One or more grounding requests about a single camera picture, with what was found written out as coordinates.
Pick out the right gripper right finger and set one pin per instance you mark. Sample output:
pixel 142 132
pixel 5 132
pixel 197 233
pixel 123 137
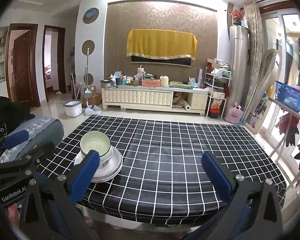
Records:
pixel 252 208

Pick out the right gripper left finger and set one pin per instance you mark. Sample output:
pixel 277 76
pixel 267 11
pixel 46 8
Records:
pixel 49 209

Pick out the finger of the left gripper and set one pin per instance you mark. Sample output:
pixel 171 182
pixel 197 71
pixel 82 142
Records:
pixel 16 138
pixel 40 153

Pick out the large white patterned bowl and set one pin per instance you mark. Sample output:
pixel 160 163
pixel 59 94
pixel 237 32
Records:
pixel 99 142

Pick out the large plain white plate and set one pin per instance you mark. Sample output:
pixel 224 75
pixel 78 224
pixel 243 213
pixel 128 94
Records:
pixel 110 165

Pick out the white grey mop bucket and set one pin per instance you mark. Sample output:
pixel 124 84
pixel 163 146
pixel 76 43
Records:
pixel 73 108

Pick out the clothes drying rack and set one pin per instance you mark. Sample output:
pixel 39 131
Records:
pixel 288 128

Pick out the brown wooden door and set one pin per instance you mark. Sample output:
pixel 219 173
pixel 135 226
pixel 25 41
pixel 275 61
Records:
pixel 20 65

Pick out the black white checkered tablecloth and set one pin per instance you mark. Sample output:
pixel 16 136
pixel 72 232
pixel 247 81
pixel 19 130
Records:
pixel 162 180

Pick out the pink tote bag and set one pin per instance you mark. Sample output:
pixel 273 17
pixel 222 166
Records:
pixel 234 114

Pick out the blue plastic basket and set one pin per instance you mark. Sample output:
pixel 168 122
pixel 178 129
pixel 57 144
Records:
pixel 288 96

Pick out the paper roll in cabinet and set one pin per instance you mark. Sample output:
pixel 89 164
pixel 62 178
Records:
pixel 186 106

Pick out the pink box on cabinet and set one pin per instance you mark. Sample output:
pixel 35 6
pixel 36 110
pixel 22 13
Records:
pixel 150 83

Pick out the cream tufted TV cabinet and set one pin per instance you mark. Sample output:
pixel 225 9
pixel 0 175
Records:
pixel 163 99

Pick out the white metal storage rack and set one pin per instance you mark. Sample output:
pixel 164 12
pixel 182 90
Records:
pixel 217 82

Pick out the cream plastic jug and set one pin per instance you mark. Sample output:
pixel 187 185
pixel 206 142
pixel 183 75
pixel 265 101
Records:
pixel 164 81

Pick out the yellow cloth TV cover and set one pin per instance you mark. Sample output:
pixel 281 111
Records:
pixel 161 44

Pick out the tall standing air conditioner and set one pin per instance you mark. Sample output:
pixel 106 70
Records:
pixel 237 63

